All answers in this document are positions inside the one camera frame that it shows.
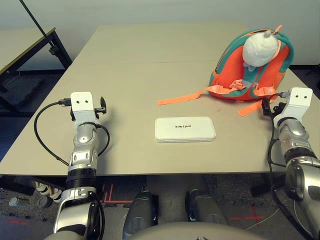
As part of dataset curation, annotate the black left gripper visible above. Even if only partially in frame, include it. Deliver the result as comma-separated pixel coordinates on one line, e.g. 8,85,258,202
93,96,109,118

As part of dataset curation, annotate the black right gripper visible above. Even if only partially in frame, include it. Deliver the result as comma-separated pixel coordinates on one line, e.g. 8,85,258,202
261,97,287,117

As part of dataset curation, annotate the orange teal backpack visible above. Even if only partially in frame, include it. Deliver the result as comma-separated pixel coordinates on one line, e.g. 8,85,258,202
157,24,296,117

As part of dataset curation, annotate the white pencil case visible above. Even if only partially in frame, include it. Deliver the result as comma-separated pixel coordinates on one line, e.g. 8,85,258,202
154,116,217,144

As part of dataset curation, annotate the black table foot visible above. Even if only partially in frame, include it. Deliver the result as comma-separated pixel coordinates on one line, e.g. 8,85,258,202
0,175,67,196
249,172,287,198

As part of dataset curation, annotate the black foam mat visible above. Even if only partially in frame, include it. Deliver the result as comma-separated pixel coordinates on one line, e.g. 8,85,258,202
0,74,44,112

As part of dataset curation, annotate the black framed side table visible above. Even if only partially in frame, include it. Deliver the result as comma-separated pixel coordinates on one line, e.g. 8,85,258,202
0,26,74,118

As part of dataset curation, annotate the beige black striped object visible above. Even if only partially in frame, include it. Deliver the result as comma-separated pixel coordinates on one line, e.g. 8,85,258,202
34,181,63,204

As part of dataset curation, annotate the thin dark pole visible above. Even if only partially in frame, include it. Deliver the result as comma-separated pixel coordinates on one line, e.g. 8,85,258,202
19,0,59,56

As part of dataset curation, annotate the grey robot left leg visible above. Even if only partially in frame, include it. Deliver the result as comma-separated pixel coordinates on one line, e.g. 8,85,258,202
123,191,159,240

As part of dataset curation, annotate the grey robot leg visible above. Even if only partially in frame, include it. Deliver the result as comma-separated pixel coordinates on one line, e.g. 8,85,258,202
123,191,159,240
184,189,229,226

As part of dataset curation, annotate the grey robot right leg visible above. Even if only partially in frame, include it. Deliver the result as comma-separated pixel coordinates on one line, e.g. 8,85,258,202
184,189,229,226

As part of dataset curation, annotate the grey robot torso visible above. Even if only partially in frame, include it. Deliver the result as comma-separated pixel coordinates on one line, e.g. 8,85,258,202
124,221,267,240

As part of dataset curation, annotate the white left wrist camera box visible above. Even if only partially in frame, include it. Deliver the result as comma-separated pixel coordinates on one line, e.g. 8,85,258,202
70,91,100,125

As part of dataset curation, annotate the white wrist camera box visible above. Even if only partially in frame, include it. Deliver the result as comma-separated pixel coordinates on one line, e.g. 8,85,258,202
70,91,100,125
273,87,314,126

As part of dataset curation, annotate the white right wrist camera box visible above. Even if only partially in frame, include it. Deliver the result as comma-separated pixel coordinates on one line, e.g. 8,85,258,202
273,87,314,126

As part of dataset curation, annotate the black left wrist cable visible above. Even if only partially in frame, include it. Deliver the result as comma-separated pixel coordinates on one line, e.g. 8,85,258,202
34,96,111,167

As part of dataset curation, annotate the thin white floor cable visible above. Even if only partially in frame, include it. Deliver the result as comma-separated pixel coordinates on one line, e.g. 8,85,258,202
244,207,280,231

